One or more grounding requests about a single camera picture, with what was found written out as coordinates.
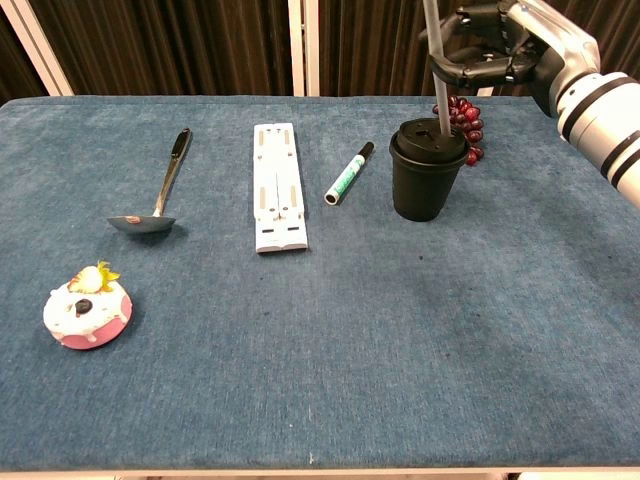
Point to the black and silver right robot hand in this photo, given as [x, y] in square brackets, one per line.
[555, 35]

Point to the transparent plastic straw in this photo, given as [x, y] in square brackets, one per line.
[439, 75]

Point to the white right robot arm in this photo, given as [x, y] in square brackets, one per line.
[600, 120]

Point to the black lidded coffee cup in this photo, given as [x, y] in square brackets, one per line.
[422, 175]

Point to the dark pleated curtain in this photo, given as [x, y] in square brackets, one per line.
[15, 75]
[617, 30]
[375, 45]
[175, 45]

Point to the dark red grape bunch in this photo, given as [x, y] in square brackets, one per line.
[470, 117]

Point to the white green marker pen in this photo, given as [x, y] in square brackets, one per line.
[350, 172]

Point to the white folding stand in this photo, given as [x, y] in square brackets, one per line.
[279, 190]

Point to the blue felt table cover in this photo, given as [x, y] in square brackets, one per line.
[300, 325]

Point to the pink white toy cake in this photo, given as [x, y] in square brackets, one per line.
[87, 312]

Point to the white partition post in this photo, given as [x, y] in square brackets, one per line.
[35, 50]
[305, 50]

